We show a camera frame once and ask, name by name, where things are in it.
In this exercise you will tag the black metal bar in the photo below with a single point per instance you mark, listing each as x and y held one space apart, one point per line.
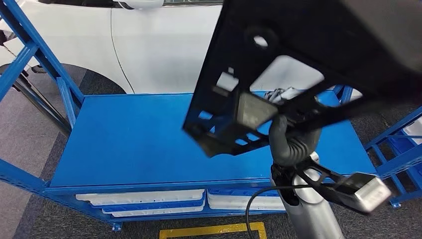
41 105

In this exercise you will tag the white car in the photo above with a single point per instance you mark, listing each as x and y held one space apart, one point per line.
158 49

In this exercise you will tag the black plastic plate bracket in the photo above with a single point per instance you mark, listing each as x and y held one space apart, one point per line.
329 26

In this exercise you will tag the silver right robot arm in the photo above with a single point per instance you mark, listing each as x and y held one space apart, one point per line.
306 211

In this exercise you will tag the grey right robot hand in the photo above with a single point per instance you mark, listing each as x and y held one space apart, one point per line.
278 130

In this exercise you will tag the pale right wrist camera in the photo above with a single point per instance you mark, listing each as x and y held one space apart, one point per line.
366 194

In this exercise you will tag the yellow floor tape square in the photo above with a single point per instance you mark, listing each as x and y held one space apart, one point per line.
211 229

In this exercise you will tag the blue plastic bin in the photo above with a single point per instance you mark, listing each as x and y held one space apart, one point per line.
155 206
237 192

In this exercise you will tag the large white plastic bin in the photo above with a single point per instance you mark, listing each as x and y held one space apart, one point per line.
415 130

